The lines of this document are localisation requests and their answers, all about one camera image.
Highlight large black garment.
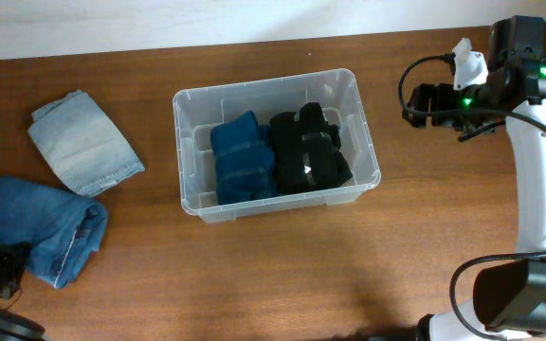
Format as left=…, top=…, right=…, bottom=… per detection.
left=269, top=102, right=338, bottom=194

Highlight dark teal garment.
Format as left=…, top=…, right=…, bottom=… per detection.
left=210, top=111, right=279, bottom=206

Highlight light blue jeans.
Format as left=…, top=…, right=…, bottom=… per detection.
left=27, top=90, right=145, bottom=197

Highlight medium blue jeans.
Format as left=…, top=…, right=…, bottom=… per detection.
left=0, top=176, right=108, bottom=289

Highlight small black garment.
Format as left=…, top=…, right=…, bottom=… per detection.
left=324, top=124, right=353, bottom=188

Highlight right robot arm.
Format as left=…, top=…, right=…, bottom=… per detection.
left=400, top=15, right=546, bottom=341

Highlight clear plastic storage bin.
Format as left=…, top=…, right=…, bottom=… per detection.
left=173, top=68, right=382, bottom=223

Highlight right black camera cable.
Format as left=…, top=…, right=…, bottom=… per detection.
left=397, top=53, right=546, bottom=341

